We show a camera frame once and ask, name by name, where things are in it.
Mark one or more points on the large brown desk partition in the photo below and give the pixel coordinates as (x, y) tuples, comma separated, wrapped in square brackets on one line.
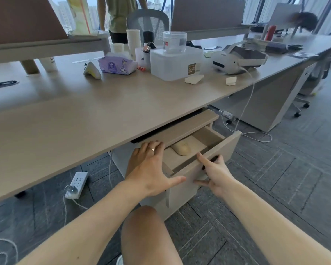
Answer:
[(24, 19)]

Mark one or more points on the grey mesh office chair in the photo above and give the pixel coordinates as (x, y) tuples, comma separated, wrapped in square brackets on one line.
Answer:
[(147, 22)]

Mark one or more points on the small red packet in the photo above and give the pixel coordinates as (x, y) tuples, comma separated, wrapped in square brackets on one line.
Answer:
[(141, 68)]

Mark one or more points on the person's right forearm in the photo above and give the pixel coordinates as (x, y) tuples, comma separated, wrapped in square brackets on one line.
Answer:
[(270, 226)]

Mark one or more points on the person's left forearm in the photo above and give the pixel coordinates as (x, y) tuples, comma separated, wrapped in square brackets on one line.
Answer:
[(88, 226)]

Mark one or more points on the person's right hand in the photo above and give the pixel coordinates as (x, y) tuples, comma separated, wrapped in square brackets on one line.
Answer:
[(219, 179)]

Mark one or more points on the beige drawer cabinet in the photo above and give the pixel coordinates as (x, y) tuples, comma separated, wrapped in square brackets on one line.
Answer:
[(187, 126)]

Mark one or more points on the person's left hand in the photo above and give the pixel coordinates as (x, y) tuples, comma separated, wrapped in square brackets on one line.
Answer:
[(147, 173)]

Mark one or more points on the person's left thumb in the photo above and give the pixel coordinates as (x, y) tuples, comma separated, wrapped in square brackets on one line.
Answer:
[(176, 180)]

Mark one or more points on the beige wooden drawer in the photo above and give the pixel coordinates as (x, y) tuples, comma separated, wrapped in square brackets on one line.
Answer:
[(226, 147)]

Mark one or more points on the white wheeled office chair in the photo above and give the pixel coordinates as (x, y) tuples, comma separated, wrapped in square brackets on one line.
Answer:
[(315, 79)]

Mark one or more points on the beige computer mouse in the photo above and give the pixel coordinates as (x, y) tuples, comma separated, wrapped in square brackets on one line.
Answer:
[(181, 148)]

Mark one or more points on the printed white paper cup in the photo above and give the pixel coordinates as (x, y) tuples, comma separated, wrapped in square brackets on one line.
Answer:
[(48, 64)]

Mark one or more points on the translucent plastic bin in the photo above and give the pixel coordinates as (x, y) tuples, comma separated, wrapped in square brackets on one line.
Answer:
[(141, 60)]

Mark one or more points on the white shoe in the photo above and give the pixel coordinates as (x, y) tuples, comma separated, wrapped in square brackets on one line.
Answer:
[(120, 260)]

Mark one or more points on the white round plug adapter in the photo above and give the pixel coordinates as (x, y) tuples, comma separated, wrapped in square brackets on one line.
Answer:
[(71, 191)]

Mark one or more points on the white desk partition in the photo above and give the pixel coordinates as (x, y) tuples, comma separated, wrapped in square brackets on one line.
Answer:
[(284, 15)]

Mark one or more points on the flat white foam piece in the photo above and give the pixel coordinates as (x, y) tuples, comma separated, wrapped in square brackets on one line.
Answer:
[(194, 79)]

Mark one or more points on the person's bare leg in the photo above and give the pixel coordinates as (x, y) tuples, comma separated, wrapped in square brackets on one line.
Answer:
[(149, 237)]

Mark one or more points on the white VR headset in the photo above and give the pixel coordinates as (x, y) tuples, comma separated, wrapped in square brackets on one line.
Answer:
[(231, 62)]

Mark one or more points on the white paper sheets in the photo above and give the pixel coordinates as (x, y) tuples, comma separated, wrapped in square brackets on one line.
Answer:
[(211, 51)]

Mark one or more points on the dark printed leaflet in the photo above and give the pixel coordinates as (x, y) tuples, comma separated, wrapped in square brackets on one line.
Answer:
[(303, 54)]

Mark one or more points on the small white foam piece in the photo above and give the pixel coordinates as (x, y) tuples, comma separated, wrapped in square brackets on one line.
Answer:
[(231, 81)]

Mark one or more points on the short white cup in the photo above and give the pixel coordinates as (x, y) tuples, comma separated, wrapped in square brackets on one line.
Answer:
[(117, 48)]

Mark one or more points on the purple tissue pack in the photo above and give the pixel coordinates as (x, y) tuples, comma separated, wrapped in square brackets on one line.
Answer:
[(117, 65)]

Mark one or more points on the black bottle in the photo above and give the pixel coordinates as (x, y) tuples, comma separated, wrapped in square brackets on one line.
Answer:
[(148, 38)]

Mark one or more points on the person's left little finger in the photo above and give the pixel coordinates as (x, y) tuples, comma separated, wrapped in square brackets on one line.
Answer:
[(136, 155)]

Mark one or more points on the white plastic storage box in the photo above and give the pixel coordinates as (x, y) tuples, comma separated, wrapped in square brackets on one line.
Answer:
[(171, 64)]

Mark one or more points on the stack of white paper cups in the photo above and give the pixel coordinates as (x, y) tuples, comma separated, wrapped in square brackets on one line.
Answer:
[(133, 42)]

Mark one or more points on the white power strip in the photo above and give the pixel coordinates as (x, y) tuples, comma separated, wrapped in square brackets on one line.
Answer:
[(80, 180)]

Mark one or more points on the clear round lidded container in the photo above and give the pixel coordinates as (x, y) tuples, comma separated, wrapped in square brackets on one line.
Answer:
[(174, 42)]

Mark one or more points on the person's right thumb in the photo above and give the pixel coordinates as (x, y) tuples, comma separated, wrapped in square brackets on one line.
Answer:
[(201, 182)]

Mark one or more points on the white yellow wedge object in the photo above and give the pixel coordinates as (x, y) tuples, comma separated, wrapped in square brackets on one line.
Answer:
[(91, 71)]

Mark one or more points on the person's left middle finger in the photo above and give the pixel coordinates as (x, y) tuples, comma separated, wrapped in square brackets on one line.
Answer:
[(152, 150)]

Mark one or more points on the clear plastic bottle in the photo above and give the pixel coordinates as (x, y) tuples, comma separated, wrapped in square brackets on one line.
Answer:
[(226, 114)]

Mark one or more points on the black flat items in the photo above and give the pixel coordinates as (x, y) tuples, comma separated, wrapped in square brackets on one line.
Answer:
[(281, 48)]

